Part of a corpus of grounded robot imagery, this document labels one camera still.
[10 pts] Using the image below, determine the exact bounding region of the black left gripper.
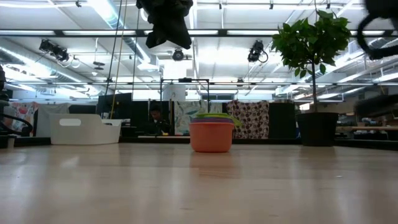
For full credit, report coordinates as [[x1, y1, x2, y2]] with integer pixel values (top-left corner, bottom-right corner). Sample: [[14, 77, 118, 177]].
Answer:
[[136, 0, 193, 50]]

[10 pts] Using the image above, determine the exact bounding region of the green measuring cup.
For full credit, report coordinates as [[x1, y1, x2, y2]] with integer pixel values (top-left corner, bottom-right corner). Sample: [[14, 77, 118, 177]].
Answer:
[[195, 112, 243, 128]]

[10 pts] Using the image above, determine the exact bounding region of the orange measuring cup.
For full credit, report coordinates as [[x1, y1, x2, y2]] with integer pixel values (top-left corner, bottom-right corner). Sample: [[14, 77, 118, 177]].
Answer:
[[188, 121, 235, 154]]

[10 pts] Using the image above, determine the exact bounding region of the white plastic basket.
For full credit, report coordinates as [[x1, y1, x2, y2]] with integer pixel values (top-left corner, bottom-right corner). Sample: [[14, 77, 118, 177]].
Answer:
[[49, 113, 123, 146]]

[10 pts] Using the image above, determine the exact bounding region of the round black ceiling spotlight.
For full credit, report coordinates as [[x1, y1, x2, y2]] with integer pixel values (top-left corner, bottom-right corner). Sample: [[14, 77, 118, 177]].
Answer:
[[172, 48, 185, 62]]

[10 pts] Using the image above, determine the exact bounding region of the person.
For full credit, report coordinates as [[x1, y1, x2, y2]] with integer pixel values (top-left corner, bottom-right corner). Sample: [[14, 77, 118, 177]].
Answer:
[[148, 102, 172, 136]]

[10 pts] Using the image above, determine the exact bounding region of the leaf print banner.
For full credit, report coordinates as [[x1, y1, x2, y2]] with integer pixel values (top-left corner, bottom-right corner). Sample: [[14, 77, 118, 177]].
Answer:
[[173, 100, 223, 136]]

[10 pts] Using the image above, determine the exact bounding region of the black monitor screen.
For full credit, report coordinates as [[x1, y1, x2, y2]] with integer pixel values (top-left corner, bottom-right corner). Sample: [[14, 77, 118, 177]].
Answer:
[[97, 92, 133, 121]]

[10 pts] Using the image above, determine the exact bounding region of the brown dotted cloth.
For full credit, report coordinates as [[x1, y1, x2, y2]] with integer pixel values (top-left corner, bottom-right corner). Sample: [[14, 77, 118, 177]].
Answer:
[[226, 100, 271, 140]]

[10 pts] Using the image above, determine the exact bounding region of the grey cloth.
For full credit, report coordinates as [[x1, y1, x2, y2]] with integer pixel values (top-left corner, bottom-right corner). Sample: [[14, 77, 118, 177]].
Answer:
[[37, 103, 70, 123]]

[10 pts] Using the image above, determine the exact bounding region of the black partition panel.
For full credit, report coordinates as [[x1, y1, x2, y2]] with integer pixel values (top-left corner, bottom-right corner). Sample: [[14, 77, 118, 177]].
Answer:
[[269, 102, 297, 139]]

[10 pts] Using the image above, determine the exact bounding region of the green potted tree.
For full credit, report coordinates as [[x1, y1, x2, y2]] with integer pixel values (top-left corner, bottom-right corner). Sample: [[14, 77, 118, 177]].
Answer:
[[270, 8, 353, 113]]

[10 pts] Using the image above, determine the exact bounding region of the colourful floral cloth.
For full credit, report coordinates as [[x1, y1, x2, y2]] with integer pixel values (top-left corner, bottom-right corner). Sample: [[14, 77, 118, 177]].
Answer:
[[6, 101, 40, 121]]

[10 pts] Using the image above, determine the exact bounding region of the black plant pot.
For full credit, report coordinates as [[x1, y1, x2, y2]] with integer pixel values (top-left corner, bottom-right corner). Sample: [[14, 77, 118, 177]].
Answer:
[[295, 111, 340, 147]]

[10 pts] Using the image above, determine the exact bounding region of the white ceiling air vent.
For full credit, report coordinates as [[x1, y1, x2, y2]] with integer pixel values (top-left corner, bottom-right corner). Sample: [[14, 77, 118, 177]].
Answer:
[[348, 37, 362, 55]]

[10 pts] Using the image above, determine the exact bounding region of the wooden side table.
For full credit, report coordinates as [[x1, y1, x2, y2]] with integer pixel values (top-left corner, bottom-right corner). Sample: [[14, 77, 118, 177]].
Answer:
[[335, 125, 398, 132]]

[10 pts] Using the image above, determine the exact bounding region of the black aluminium table frame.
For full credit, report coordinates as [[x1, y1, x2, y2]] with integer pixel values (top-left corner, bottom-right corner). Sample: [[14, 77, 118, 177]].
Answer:
[[12, 135, 398, 152]]

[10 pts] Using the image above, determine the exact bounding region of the black cable loop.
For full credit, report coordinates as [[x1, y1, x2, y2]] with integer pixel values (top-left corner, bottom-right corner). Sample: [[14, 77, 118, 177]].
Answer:
[[0, 113, 34, 138]]

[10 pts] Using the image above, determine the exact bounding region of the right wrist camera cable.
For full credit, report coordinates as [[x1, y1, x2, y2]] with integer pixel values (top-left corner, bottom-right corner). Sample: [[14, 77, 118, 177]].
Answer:
[[356, 14, 398, 60]]

